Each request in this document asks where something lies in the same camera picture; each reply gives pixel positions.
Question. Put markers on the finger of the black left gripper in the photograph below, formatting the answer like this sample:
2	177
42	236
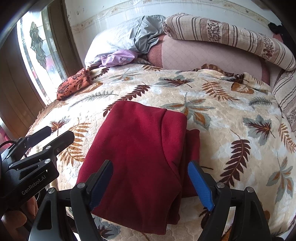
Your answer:
32	140
61	142

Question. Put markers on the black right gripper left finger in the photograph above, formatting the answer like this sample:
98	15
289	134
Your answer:
97	184

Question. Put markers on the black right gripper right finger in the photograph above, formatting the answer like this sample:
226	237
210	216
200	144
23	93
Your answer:
204	185

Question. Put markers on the dark red fleece garment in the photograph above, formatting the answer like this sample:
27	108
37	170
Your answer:
150	149

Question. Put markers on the person's left hand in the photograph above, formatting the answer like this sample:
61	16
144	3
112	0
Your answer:
14	220

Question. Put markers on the leaf pattern beige blanket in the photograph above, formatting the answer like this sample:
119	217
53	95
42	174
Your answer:
245	138

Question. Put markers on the orange black floral cloth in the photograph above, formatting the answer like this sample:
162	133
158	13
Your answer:
74	84

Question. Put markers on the stained glass window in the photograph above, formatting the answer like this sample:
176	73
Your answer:
40	54

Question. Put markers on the lilac patterned cloth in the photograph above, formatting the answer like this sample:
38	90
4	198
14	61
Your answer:
120	57

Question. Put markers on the striped beige folded quilt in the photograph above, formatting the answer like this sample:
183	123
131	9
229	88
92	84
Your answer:
284	92

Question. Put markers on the light blue grey pillow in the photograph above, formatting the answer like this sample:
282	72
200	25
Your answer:
137	35

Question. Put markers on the striped beige bolster pillow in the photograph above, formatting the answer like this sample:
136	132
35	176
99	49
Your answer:
194	28

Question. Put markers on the black cloth by wall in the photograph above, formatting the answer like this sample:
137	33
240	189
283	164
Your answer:
278	30

